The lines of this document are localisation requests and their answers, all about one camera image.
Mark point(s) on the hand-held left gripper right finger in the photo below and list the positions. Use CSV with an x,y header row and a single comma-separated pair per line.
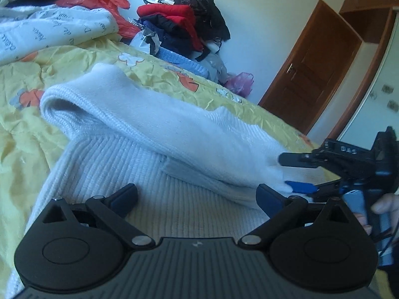
x,y
268,198

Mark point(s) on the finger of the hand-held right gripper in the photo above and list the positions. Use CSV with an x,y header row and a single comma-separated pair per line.
x,y
299,187
294,158

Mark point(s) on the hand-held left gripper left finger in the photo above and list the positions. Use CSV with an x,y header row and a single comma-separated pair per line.
x,y
126,197

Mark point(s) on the white knit sweater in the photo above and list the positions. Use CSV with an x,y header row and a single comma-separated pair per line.
x,y
156,149

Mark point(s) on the person's right hand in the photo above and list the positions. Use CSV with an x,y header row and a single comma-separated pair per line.
x,y
386,206

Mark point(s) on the brown wooden door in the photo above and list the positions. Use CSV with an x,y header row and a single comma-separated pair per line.
x,y
314,68

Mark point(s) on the pink plastic bag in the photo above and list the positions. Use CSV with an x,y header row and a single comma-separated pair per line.
x,y
240,82

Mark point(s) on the grey plastic bag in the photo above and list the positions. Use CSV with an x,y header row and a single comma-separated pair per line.
x,y
215,65

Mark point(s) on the light blue knit garment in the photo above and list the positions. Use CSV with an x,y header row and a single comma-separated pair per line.
x,y
184,62

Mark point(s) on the yellow printed bedsheet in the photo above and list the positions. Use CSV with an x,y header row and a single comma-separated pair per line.
x,y
62,65

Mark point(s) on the grey white patterned cloth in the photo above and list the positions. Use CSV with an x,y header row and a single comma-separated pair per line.
x,y
146,39

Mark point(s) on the navy garment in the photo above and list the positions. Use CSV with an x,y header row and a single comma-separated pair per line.
x,y
168,35

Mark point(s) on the white printed blanket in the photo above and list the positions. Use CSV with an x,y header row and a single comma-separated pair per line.
x,y
46,28

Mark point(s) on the red garment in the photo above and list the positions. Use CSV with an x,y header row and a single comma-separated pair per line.
x,y
174,14

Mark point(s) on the white wardrobe with wooden frame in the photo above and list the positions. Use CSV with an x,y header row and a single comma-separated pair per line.
x,y
371,84

